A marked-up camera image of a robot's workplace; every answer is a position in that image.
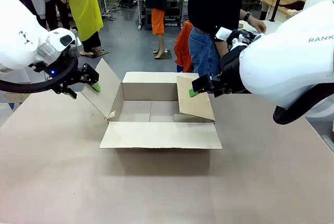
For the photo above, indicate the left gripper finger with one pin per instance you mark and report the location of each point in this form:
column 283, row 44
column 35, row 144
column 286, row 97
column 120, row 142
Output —
column 96, row 87
column 68, row 91

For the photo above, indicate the brown cardboard box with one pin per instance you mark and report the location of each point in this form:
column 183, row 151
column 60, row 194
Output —
column 156, row 135

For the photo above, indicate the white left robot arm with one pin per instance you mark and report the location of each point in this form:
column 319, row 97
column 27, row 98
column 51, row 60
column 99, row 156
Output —
column 21, row 38

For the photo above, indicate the person's blue jeans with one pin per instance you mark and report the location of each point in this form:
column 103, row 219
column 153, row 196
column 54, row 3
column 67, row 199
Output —
column 204, row 51

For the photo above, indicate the black wristwatch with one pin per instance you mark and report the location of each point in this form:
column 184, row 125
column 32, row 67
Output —
column 247, row 16

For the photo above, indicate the yellow plastic apron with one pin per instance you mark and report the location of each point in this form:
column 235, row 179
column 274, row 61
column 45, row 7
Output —
column 84, row 7

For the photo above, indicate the mannequin in black trousers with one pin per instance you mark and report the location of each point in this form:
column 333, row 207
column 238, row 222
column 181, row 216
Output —
column 92, row 44

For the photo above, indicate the wooden desk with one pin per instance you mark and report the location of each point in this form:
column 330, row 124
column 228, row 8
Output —
column 289, row 6

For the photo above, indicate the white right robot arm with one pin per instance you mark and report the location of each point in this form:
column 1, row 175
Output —
column 281, row 59

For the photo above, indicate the person's left forearm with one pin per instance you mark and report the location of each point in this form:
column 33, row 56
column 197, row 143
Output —
column 242, row 13

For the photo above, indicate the person's left hand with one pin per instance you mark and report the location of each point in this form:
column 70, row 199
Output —
column 259, row 25

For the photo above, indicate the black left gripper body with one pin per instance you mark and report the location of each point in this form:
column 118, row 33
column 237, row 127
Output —
column 84, row 73

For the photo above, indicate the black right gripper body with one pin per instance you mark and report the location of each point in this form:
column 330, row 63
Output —
column 231, row 72

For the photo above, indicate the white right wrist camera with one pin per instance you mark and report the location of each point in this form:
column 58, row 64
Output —
column 223, row 34

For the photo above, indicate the black pole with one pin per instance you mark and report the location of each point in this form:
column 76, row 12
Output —
column 276, row 7

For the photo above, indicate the mannequin in orange skirt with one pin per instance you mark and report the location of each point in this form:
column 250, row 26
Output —
column 158, row 21

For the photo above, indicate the orange garment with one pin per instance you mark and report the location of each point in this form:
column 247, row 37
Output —
column 184, row 49

